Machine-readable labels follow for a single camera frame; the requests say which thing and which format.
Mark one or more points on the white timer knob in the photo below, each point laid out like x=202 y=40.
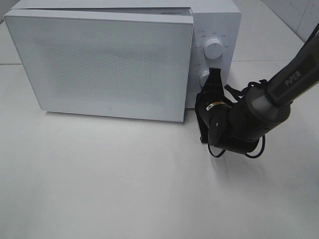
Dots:
x=203 y=77

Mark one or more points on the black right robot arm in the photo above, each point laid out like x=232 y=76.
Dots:
x=238 y=121

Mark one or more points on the white microwave oven body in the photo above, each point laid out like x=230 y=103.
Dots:
x=211 y=18

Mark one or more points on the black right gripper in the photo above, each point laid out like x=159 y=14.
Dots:
x=209 y=102

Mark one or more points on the white microwave door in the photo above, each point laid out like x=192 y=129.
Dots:
x=125 y=65

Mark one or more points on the upper white power knob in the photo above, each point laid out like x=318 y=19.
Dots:
x=213 y=48

